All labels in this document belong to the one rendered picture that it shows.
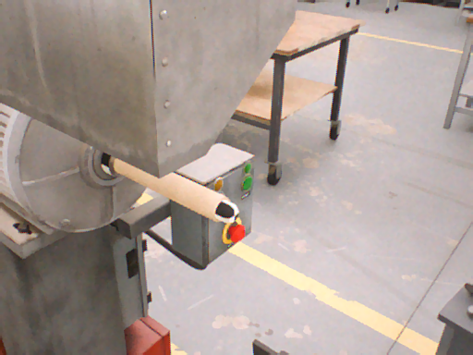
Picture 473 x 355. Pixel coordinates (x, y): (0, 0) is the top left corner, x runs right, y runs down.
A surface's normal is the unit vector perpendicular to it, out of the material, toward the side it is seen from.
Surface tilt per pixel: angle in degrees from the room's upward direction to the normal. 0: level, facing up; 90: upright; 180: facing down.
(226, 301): 0
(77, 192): 94
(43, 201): 99
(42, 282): 90
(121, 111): 90
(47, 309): 90
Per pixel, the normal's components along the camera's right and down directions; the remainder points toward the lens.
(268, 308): 0.03, -0.87
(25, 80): -0.62, 0.37
